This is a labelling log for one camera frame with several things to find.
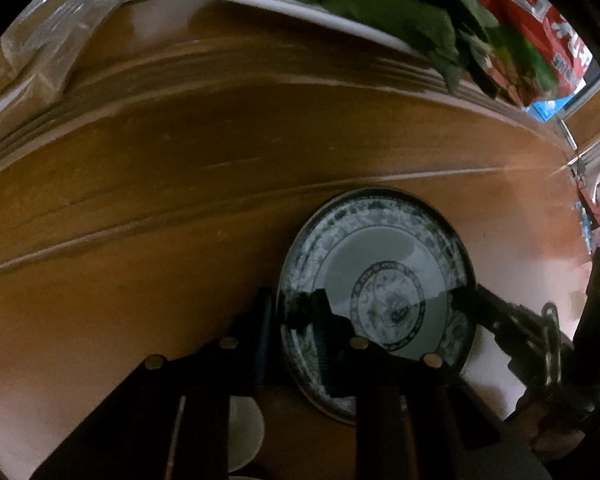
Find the small blue floral plate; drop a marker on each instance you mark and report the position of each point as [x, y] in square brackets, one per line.
[391, 265]

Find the blue white milk carton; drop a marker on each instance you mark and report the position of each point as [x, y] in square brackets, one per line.
[544, 110]

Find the green leafy vegetables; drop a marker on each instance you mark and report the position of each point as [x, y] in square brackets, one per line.
[450, 34]

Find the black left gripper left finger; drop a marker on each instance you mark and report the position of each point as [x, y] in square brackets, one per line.
[169, 418]

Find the metal spring clip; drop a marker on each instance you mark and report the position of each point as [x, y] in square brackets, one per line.
[552, 351]

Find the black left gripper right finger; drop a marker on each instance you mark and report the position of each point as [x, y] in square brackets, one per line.
[414, 419]

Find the wrapped brown packages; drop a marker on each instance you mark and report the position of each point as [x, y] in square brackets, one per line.
[48, 35]

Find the dark bowl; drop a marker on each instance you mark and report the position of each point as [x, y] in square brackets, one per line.
[246, 431]

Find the red green snack bag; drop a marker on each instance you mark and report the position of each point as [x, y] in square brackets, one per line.
[534, 54]

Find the person right hand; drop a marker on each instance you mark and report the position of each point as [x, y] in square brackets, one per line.
[530, 424]

